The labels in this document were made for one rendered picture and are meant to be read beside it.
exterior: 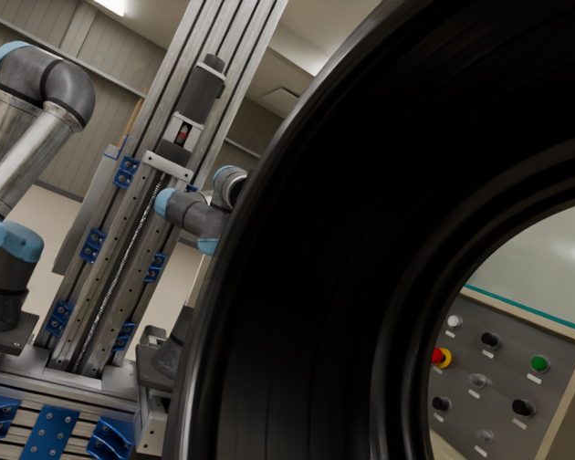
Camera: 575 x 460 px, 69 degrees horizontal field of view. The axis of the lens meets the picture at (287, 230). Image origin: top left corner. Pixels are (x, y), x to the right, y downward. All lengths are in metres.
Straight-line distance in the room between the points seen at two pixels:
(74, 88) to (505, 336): 1.16
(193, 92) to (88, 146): 8.41
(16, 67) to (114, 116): 8.43
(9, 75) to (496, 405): 1.34
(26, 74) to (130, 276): 0.55
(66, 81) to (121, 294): 0.56
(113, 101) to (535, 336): 9.12
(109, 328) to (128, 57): 8.73
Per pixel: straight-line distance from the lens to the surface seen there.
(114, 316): 1.28
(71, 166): 9.61
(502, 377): 1.13
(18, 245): 1.14
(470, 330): 1.20
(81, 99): 1.11
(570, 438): 0.61
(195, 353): 0.40
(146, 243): 1.23
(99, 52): 9.79
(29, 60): 1.19
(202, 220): 0.90
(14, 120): 1.19
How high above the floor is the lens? 1.21
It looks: level
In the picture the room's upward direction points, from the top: 25 degrees clockwise
